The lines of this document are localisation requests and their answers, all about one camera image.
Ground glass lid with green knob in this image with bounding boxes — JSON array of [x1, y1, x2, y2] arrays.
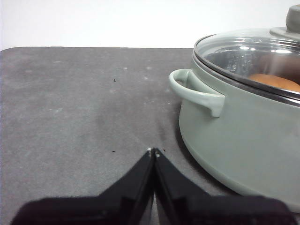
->
[[193, 4, 300, 102]]

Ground sage green electric pot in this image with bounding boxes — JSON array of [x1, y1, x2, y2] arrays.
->
[[168, 48, 300, 213]]

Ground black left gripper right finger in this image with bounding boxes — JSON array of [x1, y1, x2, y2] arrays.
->
[[154, 148, 298, 225]]

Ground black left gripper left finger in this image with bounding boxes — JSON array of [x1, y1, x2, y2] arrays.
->
[[10, 148, 155, 225]]

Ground brown potato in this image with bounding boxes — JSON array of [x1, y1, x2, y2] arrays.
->
[[248, 74, 300, 93]]

